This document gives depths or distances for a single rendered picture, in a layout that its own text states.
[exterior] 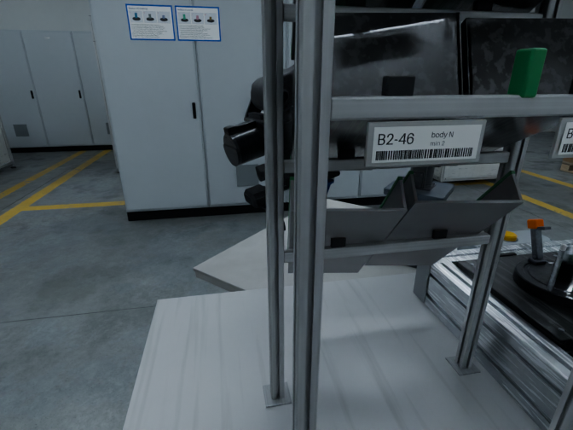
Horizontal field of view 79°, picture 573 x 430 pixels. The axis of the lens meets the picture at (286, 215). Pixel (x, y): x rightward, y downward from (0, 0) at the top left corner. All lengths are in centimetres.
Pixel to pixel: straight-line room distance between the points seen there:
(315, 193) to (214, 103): 317
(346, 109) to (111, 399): 178
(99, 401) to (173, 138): 229
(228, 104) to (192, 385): 296
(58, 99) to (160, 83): 469
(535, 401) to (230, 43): 319
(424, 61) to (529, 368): 48
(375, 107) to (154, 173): 336
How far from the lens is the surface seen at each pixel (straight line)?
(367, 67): 30
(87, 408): 191
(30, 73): 810
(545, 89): 39
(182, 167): 350
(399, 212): 41
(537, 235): 82
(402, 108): 25
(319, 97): 23
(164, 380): 66
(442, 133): 27
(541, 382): 65
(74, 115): 789
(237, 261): 96
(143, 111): 346
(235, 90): 339
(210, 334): 73
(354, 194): 384
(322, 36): 23
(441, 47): 33
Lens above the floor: 132
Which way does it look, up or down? 22 degrees down
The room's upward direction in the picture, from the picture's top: straight up
